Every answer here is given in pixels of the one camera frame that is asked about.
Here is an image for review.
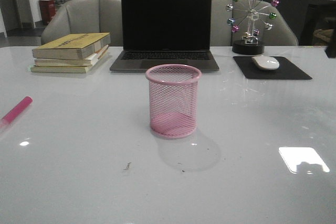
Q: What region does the pink highlighter pen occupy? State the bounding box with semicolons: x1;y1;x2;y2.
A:
1;96;33;135

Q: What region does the pink mesh pen holder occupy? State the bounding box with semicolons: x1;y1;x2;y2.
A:
145;64;202;138

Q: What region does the grey open laptop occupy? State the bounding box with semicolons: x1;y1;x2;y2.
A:
110;0;219;72

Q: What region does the middle cream book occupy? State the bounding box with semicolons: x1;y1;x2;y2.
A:
35;45;109;67

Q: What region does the right grey armchair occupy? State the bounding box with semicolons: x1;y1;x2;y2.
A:
210;0;298;46

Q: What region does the grey armchair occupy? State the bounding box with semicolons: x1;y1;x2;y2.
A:
210;0;298;46
41;0;123;46

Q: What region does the white computer mouse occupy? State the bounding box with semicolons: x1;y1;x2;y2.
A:
251;55;280;70

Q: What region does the top yellow book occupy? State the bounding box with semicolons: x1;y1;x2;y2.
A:
32;33;111;60

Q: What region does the left grey armchair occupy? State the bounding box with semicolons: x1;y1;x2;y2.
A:
41;0;123;46

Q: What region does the black mouse pad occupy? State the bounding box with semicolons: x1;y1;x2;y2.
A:
233;56;312;80

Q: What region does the ferris wheel desk ornament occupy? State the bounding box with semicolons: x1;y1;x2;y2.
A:
227;0;280;55

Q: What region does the bottom pale green book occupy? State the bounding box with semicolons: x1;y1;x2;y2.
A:
30;53;107;73

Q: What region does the red bin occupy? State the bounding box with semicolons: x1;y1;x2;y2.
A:
39;0;56;25

